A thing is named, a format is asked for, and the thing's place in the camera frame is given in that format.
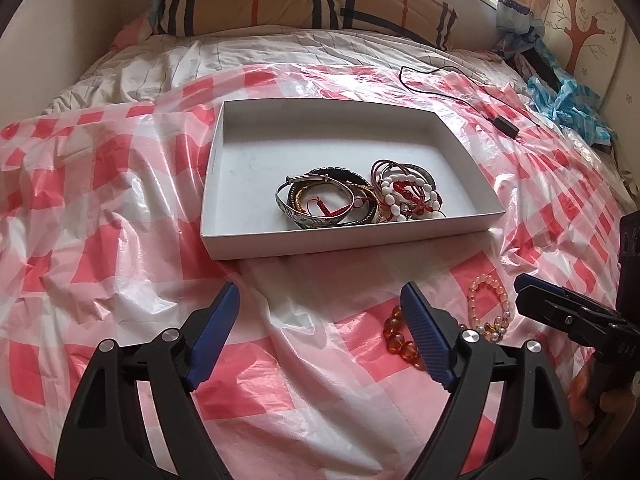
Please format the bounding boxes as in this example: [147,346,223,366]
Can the red cord bracelet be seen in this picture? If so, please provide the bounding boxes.
[391,181,442,219]

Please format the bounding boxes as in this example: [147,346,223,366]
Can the white bead bracelet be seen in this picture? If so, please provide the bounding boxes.
[380,171,446,224]

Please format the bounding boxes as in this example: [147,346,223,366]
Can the brown cord bracelet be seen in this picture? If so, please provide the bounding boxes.
[369,158,426,221]

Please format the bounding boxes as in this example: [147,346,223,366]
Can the gold cord pendant bracelet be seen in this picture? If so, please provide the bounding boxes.
[285,173,377,214]

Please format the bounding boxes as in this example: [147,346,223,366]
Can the wide engraved silver bangle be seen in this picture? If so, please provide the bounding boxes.
[274,167,378,229]

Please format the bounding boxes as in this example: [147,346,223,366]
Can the red string bracelet white beads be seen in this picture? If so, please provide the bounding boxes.
[306,196,367,218]

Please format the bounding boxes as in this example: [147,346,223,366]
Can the person's right hand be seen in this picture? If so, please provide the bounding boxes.
[567,359,637,469]

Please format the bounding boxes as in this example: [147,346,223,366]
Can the thin silver bangle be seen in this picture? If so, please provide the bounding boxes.
[370,158,437,191]

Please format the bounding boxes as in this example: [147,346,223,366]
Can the blue plastic bag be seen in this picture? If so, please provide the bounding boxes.
[527,76,615,146]

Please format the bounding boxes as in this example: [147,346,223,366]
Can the pink checkered plastic sheet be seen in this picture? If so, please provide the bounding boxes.
[1,64,623,479]

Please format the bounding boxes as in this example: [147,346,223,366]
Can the white cabinet with tree decal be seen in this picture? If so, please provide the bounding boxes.
[539,0,640,126]

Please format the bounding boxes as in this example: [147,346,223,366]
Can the pink curtain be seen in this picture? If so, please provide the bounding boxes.
[495,0,550,60]

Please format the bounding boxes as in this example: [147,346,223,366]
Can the white shallow cardboard box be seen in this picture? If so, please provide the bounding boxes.
[201,98,504,260]

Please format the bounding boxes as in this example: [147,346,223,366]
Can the white striped bed quilt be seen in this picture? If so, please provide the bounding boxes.
[41,27,626,212]

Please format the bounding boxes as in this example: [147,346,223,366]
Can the plaid beige pillow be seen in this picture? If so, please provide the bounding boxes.
[150,0,458,50]

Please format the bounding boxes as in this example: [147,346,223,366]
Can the pink pearl bead bracelet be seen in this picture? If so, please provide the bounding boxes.
[466,273,512,345]

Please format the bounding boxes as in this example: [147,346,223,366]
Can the amber bead bracelet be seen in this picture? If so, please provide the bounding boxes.
[382,303,429,372]

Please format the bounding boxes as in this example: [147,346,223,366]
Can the black cable with inline box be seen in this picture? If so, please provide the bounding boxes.
[398,64,522,139]

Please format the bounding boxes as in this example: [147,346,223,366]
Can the black braided bracelet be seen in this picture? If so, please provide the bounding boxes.
[278,171,381,226]

